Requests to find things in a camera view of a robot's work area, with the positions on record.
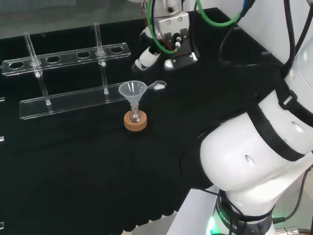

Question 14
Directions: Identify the clear weighing funnel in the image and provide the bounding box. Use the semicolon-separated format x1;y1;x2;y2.
147;80;168;92

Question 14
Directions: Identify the clear plastic funnel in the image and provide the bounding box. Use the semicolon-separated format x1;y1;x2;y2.
118;81;148;111

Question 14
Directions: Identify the black cable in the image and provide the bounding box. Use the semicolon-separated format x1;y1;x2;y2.
219;13;287;72

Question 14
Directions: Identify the green cable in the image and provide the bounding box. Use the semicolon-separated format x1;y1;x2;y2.
147;0;179;55
195;0;248;27

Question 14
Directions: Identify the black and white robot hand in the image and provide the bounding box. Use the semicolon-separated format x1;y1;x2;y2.
131;11;200;73

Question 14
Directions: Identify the small round-bottom glass flask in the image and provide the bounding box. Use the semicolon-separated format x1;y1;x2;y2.
129;107;142;124

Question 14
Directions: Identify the black bench cloth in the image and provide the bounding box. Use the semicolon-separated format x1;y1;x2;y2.
0;7;291;235

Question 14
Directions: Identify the clear acrylic funnel stand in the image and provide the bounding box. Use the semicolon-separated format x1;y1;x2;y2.
1;22;133;121

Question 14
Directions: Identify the cork ring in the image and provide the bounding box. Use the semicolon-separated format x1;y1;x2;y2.
123;110;148;133

